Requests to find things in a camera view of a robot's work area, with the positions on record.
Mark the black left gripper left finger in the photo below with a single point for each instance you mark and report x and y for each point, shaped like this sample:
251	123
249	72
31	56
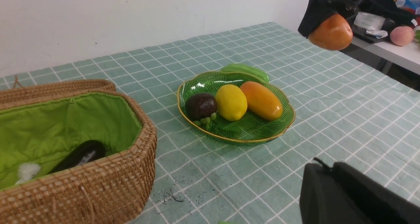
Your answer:
322	200

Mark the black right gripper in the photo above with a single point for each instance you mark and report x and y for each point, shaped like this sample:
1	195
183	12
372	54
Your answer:
318	11

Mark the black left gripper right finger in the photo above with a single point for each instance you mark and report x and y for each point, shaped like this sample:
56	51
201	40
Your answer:
377	203

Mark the brown potato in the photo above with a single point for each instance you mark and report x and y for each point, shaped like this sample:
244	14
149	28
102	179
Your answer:
334	34

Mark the light green cucumber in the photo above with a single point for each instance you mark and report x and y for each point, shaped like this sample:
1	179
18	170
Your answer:
242	68

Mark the orange yellow mango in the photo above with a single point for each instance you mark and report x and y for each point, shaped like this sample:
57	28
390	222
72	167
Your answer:
261	101

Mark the yellow lemon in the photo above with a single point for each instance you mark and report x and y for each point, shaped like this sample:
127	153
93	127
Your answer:
231	101

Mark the dark purple mangosteen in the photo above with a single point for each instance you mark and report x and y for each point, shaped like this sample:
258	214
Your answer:
201	107

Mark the purple eggplant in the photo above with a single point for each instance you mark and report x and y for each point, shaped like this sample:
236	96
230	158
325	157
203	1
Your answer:
86	152

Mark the clear plastic container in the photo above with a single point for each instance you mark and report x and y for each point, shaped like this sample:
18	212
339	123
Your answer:
369	21

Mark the black bag on side table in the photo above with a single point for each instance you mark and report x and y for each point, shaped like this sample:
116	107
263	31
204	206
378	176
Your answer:
389	10

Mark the pink peach on side table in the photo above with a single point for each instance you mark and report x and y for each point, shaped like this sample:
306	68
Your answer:
401	36

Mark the green checkered tablecloth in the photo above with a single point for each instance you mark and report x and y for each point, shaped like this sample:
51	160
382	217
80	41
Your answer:
345	111

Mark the green foam cube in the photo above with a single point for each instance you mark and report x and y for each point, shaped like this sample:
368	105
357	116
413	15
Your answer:
226	222

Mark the green leaf-shaped glass plate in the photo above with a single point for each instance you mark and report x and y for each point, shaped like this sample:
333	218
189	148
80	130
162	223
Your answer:
251	129

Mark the white side table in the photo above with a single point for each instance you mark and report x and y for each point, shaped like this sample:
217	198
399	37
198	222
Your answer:
407	56

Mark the woven wicker basket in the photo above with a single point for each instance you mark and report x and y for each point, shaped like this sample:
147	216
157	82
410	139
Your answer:
110	190

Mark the green fabric basket lining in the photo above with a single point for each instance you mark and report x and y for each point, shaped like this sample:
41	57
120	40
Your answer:
45	133

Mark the white fluff in basket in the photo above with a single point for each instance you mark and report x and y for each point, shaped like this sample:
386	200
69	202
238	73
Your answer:
27	171

